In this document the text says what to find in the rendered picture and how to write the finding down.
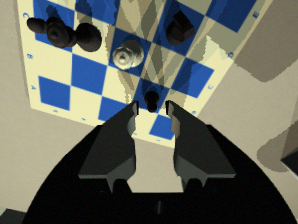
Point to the white chess piece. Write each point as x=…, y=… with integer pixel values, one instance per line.
x=130, y=54

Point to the blue and cream chessboard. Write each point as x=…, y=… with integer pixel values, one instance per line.
x=89, y=88

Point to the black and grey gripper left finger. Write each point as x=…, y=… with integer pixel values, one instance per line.
x=89, y=169

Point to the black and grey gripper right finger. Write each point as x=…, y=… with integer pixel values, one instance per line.
x=202, y=152

